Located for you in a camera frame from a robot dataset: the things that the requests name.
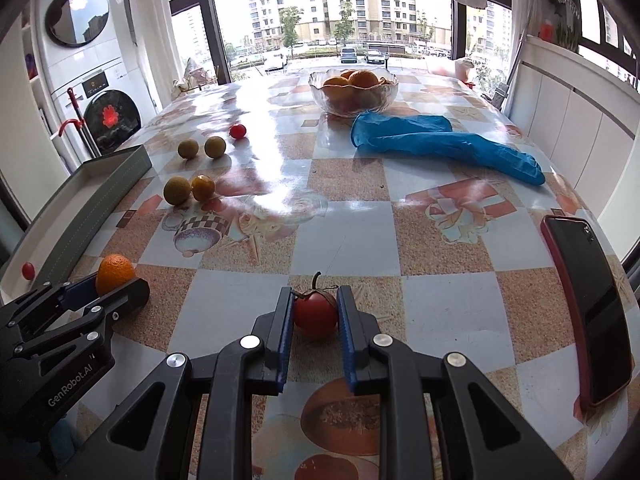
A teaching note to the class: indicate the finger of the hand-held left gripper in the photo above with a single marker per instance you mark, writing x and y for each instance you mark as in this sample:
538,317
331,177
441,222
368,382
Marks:
127,295
80,292

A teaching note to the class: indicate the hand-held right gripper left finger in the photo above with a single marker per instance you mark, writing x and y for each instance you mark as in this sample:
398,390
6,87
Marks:
285,345

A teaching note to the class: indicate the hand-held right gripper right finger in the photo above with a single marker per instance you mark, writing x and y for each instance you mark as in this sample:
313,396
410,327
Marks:
346,345

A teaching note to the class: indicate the orange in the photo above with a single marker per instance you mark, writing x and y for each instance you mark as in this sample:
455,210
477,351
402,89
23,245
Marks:
115,270
347,73
364,79
336,83

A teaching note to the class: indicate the red tomato with long stem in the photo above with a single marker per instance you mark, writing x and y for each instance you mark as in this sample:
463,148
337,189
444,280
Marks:
315,315

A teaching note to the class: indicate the grey rectangular tray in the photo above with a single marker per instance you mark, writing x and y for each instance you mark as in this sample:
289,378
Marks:
85,210

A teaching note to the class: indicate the small yellow-green round fruit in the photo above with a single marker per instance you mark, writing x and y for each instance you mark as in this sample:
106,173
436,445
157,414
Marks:
177,190

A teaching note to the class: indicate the small orange-yellow round fruit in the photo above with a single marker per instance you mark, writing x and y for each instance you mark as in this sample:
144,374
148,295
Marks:
204,188

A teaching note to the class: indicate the small green round fruit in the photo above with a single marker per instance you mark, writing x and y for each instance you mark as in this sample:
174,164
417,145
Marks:
215,147
188,149

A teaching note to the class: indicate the red cherry tomato with calyx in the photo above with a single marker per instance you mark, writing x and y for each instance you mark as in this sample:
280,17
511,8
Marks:
238,131

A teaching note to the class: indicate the small red cherry tomato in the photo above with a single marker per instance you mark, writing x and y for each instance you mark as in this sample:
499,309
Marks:
28,270

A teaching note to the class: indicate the blue rubber glove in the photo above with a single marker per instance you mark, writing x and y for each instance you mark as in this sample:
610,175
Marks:
475,152
400,122

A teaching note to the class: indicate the white tumble dryer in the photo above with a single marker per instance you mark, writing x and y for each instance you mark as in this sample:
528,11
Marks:
75,60

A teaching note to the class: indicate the clear glass bowl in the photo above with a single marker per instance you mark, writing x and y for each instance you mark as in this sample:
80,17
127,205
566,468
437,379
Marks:
350,110

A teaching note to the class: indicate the smartphone with red case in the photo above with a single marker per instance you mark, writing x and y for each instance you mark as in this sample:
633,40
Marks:
590,310

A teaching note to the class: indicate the white curtain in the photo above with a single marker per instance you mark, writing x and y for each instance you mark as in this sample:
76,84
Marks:
147,35

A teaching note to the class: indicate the orange in glass bowl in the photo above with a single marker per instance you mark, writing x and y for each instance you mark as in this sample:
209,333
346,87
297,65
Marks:
347,73
364,79
336,83

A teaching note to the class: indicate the white parked car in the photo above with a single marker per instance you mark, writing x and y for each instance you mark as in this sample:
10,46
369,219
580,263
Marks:
276,61

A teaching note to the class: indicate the silver parked car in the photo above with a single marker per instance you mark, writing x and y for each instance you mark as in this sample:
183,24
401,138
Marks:
375,56

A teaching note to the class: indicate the dark parked car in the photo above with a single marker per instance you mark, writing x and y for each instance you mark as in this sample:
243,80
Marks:
348,55

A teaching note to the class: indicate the pink plastic container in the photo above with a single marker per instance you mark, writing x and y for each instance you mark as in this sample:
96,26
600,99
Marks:
440,66

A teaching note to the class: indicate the white radiator cover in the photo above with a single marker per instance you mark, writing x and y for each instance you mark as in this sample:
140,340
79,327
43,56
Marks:
565,110

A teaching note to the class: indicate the small red ornament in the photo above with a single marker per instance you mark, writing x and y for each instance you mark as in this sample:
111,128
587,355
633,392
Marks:
547,32

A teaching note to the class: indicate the green potted plant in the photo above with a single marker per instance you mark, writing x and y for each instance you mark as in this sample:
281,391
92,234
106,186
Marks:
565,15

